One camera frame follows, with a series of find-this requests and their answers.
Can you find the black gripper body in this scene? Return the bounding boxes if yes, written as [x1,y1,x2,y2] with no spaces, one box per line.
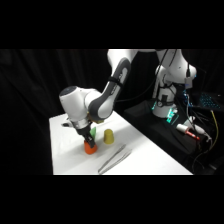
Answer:
[61,118,93,137]

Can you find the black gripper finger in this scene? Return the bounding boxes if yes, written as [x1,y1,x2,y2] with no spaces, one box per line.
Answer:
[88,131,98,147]
[82,132,93,146]

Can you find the yellow plastic cup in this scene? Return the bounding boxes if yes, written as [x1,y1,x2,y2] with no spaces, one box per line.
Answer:
[103,129,116,145]

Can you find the green foam block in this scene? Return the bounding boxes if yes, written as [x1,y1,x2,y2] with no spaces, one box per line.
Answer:
[89,126,99,140]

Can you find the metal tongs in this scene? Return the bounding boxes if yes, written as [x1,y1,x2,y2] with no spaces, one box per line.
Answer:
[97,143,133,175]

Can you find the black curtain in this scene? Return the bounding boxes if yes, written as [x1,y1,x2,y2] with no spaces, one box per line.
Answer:
[0,49,224,176]

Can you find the black robot stand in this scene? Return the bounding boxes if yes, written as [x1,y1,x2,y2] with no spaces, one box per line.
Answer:
[122,99,214,168]

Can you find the small green light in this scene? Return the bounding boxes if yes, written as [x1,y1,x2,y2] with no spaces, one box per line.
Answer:
[165,108,180,125]

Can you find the white and red button device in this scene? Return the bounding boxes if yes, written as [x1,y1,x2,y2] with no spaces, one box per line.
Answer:
[175,123,202,141]

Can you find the black laptop keyboard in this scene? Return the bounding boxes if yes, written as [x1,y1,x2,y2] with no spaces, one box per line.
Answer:
[192,91,224,113]

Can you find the black cable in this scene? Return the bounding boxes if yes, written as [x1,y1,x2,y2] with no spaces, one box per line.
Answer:
[116,49,172,104]

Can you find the yellow cable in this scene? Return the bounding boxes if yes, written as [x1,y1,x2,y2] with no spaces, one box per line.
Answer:
[199,109,220,155]

